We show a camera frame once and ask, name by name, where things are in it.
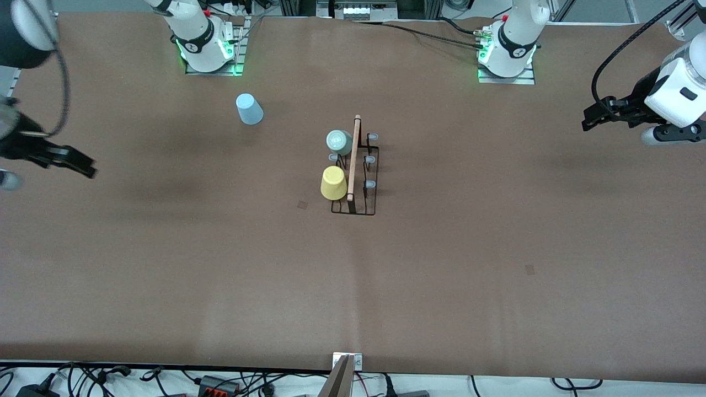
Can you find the light blue plastic cup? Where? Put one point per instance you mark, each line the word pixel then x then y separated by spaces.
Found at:
pixel 249 110

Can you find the yellow plastic cup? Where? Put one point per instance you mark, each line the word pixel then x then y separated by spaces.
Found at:
pixel 332 183

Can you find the black orange connector block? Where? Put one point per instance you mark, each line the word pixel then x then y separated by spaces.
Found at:
pixel 218 385

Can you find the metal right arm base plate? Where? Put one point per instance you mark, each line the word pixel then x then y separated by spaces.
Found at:
pixel 215 71

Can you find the small metal table bracket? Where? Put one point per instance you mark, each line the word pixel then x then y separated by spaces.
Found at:
pixel 357 361

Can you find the black power adapter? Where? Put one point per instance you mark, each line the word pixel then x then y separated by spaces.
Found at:
pixel 36 391

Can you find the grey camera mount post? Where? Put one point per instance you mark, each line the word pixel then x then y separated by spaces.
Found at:
pixel 337 383

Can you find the aluminium frame rail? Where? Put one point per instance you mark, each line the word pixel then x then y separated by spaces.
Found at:
pixel 677 27
pixel 16 81

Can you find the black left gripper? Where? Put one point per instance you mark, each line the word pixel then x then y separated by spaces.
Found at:
pixel 638 101

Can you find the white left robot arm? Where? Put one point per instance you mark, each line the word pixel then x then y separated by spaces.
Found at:
pixel 518 33

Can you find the pale green plastic cup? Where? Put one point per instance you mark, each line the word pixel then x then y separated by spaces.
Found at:
pixel 337 141

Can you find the grey control box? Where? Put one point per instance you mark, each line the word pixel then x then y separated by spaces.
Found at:
pixel 356 10

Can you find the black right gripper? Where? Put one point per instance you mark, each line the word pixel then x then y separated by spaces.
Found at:
pixel 17 145

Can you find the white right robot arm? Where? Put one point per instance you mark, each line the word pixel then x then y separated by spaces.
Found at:
pixel 193 27

